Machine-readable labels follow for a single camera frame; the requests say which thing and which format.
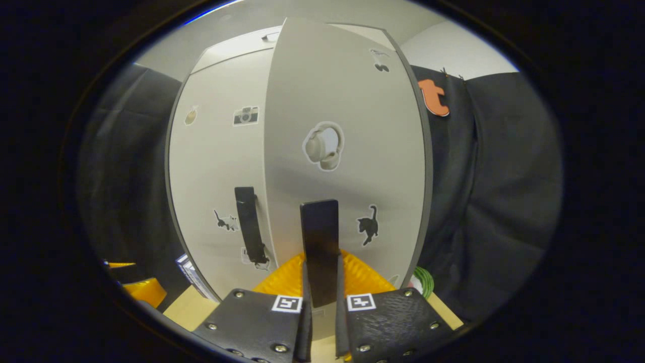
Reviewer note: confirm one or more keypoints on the green striped ball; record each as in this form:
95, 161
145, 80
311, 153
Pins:
426, 282

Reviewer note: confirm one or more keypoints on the white cabinet drawer front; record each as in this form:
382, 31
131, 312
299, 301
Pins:
237, 48

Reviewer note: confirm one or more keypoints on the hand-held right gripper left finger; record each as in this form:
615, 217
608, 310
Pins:
262, 322

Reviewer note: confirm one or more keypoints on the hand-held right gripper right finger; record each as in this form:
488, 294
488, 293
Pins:
393, 322

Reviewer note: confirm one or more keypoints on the white shoe cabinet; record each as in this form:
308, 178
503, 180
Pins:
427, 166

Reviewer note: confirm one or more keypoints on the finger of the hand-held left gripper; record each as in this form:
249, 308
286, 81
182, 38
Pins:
146, 292
121, 264

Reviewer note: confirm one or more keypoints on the cabinet door with camera sticker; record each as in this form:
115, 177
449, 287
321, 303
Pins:
211, 166

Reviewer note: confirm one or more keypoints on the cabinet door with headphone sticker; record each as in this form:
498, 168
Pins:
342, 91

